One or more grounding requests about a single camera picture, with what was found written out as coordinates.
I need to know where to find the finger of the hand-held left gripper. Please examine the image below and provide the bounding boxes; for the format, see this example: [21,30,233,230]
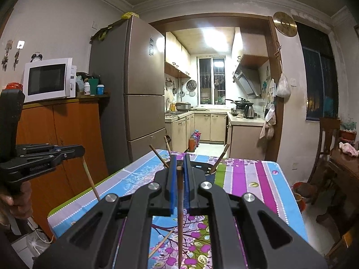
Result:
[15,143,61,155]
[20,145,85,165]

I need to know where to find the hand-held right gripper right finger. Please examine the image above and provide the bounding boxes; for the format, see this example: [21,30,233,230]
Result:
[183,153,329,269]

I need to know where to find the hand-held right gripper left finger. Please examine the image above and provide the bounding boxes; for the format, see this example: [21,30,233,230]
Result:
[34,154,178,269]

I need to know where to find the blue perforated utensil holder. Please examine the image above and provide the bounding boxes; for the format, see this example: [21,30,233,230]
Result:
[193,165,218,186]

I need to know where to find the person's left hand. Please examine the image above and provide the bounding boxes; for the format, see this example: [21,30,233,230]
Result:
[0,182,33,225]

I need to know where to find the orange wooden cabinet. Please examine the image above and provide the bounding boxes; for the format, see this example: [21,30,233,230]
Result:
[15,93,110,240]

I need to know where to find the bottles on kitchen floor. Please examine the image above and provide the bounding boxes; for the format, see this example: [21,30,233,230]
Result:
[188,130,203,153]

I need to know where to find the white microwave oven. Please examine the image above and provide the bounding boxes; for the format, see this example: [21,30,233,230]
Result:
[22,58,77,104]

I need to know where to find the floral striped tablecloth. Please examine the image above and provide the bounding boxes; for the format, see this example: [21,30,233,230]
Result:
[47,149,309,269]

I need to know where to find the beige kitchen base cabinets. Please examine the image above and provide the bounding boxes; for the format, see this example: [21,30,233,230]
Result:
[164,111,266,159]

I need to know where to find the clear plastic bag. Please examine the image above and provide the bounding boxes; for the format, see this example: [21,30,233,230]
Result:
[26,229,54,259]

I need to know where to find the black wok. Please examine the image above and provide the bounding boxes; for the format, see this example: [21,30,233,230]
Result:
[225,97,248,109]

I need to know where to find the hanging kitchen cloths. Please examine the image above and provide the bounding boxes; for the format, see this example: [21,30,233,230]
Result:
[259,103,277,140]

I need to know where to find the grey refrigerator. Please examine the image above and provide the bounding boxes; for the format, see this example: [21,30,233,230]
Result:
[89,15,168,175]

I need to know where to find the barred kitchen window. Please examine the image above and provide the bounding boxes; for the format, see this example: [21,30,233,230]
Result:
[198,57,226,106]

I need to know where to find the red plastic bucket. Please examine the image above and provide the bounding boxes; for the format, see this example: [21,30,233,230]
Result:
[292,181,309,212]

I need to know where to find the steel range hood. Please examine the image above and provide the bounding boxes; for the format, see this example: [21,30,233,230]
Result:
[232,66,263,99]

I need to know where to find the white hanging plastic bag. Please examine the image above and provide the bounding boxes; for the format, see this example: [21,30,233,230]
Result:
[276,72,292,99]

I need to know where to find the brown wooden chair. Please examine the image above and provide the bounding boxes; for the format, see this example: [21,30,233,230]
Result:
[307,117,341,206]

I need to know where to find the kitchen ceiling light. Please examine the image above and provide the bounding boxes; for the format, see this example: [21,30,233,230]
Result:
[203,28,225,48]

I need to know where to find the dark wooden dining table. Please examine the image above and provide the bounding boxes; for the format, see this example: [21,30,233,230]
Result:
[316,145,359,236]

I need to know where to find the pink cloth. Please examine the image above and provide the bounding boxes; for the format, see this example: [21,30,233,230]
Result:
[338,142,359,158]

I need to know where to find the potted plant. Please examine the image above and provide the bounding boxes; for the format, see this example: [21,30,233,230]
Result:
[339,120,358,144]

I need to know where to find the dark room window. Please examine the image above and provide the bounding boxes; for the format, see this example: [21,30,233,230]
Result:
[296,21,341,123]

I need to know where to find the white cable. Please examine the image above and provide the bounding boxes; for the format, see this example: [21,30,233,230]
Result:
[27,218,54,243]

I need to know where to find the green strap atop refrigerator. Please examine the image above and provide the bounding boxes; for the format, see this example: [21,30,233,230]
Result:
[91,25,113,41]

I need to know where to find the kitchen wall cabinet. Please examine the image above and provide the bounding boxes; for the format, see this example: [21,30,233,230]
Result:
[164,32,191,78]
[232,27,270,68]

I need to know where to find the gold wall clock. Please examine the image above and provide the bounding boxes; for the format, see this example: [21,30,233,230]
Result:
[273,11,297,37]

